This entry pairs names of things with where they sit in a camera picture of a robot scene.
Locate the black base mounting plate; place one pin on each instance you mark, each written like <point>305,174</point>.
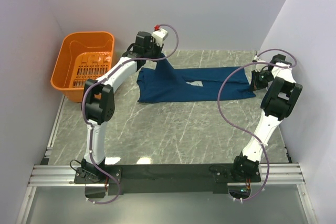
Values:
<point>171,178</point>

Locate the blue mickey mouse t-shirt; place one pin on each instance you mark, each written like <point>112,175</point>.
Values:
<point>167,84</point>

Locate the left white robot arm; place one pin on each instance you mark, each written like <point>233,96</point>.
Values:
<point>98,104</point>

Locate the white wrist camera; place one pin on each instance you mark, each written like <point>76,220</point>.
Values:
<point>159,35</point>
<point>256,59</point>

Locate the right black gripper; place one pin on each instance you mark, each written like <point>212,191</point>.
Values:
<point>255,85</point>

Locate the aluminium frame rail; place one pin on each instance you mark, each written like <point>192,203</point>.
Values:
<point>63,176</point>

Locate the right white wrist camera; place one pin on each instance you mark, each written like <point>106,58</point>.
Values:
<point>256,59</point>

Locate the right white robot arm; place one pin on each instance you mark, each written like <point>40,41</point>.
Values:
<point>278,103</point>

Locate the orange plastic basket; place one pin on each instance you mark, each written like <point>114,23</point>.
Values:
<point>82,56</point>

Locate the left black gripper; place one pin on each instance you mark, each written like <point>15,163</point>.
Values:
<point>159,49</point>

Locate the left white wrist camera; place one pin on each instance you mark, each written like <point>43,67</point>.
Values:
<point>159,35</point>

